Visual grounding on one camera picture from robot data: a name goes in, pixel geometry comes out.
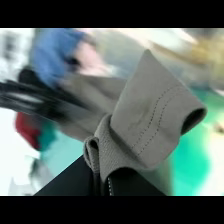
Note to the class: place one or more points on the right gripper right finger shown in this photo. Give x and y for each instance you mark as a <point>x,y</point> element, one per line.
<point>133,183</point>

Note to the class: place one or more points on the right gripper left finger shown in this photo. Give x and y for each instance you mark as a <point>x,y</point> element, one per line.
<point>75,181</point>

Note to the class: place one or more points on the brown T-shirt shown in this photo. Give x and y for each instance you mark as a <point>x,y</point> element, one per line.
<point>150,110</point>

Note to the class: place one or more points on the red garment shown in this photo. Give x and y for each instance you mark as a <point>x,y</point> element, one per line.
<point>28,130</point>

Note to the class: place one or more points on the blue garment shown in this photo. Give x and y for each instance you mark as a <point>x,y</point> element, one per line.
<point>53,56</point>

